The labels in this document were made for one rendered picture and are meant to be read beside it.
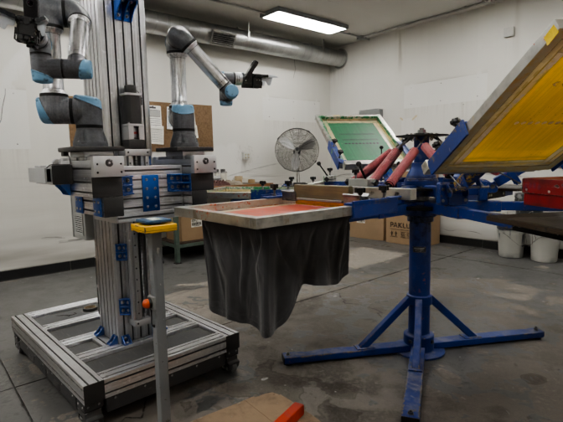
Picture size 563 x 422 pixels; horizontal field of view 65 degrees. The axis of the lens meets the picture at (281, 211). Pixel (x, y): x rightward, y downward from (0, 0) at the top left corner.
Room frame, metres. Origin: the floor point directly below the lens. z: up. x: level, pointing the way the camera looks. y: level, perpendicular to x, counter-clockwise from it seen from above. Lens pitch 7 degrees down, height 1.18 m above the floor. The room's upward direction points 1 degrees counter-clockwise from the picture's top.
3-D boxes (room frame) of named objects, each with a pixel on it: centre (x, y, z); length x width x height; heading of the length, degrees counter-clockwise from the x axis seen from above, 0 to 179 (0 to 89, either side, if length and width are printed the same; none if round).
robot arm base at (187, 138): (2.41, 0.51, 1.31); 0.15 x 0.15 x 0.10
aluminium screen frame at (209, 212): (1.94, -0.02, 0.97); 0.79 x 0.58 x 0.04; 130
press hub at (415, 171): (2.62, -0.83, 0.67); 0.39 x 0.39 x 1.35
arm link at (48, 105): (2.03, 1.00, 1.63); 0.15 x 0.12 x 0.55; 107
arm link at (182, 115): (2.42, 0.52, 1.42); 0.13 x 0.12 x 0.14; 19
